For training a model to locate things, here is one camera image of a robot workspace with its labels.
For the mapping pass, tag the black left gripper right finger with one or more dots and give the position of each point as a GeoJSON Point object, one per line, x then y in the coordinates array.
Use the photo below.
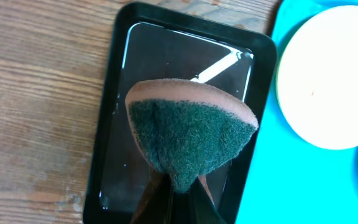
{"type": "Point", "coordinates": [202, 210]}

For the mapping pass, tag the teal plastic serving tray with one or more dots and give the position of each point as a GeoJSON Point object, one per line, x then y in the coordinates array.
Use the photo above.
{"type": "Point", "coordinates": [291, 180]}

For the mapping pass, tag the black rectangular water tray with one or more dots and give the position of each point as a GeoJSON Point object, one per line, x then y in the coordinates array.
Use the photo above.
{"type": "Point", "coordinates": [150, 42]}

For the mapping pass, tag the green and orange sponge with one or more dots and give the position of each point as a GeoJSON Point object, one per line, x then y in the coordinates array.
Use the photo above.
{"type": "Point", "coordinates": [187, 129]}

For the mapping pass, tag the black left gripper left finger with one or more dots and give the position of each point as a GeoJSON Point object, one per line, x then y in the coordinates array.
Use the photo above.
{"type": "Point", "coordinates": [155, 201]}

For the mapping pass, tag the yellow plate far side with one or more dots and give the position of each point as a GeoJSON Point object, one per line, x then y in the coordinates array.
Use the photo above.
{"type": "Point", "coordinates": [317, 79]}

